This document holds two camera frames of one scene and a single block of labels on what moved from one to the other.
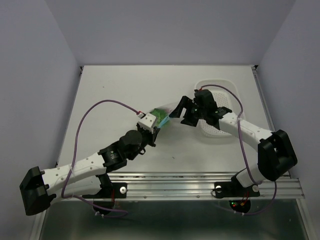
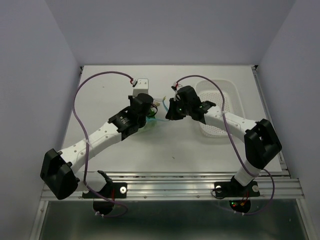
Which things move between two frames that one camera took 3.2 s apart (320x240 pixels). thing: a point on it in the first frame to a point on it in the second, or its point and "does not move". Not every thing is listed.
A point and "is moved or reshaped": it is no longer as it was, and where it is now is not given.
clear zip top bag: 162,113 is moved or reshaped
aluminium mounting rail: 192,186 does not move
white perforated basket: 226,95 does not move
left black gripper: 152,136 to 130,98
